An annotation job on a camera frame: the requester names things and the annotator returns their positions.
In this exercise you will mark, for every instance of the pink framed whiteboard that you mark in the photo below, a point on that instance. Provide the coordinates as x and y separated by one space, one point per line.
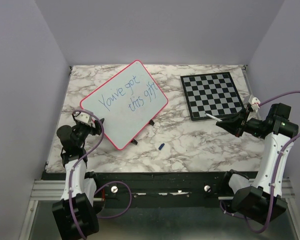
127 102

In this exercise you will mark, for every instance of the black grey chessboard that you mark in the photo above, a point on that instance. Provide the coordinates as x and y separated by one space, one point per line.
212 93

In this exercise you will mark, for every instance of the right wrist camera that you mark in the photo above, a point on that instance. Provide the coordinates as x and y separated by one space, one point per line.
253 105

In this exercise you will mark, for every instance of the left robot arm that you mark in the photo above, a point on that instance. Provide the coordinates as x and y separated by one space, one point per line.
74 214

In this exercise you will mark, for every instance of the blue marker cap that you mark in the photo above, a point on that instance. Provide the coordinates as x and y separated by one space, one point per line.
161 146

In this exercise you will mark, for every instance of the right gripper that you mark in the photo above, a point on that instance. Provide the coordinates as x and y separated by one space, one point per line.
238 121

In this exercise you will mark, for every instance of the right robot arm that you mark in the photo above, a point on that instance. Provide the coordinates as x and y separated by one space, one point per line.
260 200

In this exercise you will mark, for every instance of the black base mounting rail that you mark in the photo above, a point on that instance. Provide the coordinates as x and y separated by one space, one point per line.
127 190

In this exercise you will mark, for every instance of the black whiteboard foot clip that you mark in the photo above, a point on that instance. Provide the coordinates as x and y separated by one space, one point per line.
151 122
135 142

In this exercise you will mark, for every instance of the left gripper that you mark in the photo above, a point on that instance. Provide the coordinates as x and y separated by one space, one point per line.
97 129

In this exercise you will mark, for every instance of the blue whiteboard marker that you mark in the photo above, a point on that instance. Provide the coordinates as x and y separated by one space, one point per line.
213 117

